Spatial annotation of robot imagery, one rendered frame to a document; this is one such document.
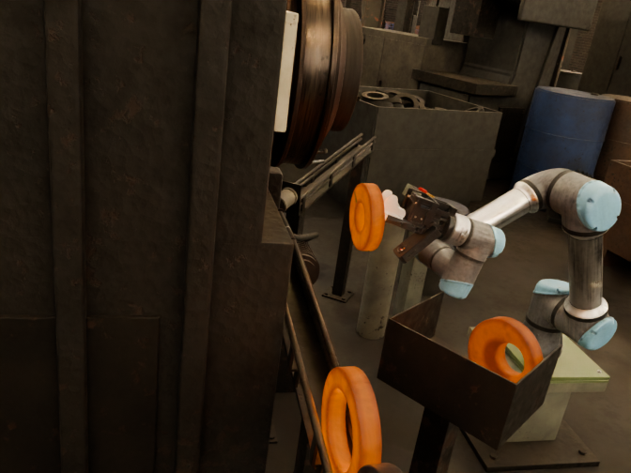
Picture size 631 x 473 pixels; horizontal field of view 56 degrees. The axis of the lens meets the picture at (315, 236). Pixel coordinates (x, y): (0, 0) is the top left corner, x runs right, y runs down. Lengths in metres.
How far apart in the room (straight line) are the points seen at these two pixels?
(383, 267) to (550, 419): 0.80
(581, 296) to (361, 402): 1.07
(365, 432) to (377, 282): 1.56
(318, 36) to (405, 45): 4.31
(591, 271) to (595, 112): 3.09
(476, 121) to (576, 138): 0.95
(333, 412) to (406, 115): 2.88
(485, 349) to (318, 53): 0.67
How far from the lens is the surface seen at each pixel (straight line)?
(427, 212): 1.35
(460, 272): 1.46
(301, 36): 1.20
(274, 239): 1.02
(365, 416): 0.84
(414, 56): 5.41
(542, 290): 1.94
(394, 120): 3.65
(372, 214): 1.26
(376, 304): 2.41
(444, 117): 3.88
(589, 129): 4.77
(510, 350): 1.99
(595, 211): 1.61
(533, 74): 5.44
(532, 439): 2.16
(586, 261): 1.73
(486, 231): 1.45
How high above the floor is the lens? 1.26
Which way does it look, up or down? 21 degrees down
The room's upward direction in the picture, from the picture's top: 8 degrees clockwise
